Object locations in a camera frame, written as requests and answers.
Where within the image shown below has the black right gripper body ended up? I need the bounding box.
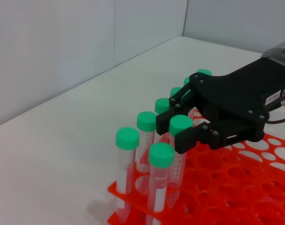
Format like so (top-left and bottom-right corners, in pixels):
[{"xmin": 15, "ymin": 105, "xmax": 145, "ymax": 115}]
[{"xmin": 189, "ymin": 58, "xmax": 285, "ymax": 150}]

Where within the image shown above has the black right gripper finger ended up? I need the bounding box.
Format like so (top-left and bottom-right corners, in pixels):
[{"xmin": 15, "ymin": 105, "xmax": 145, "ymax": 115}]
[
  {"xmin": 174, "ymin": 125, "xmax": 219, "ymax": 155},
  {"xmin": 155, "ymin": 81, "xmax": 197, "ymax": 136}
]

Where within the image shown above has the orange plastic test tube rack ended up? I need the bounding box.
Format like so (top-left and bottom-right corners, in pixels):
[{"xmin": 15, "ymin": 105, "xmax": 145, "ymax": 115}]
[{"xmin": 107, "ymin": 112, "xmax": 285, "ymax": 225}]

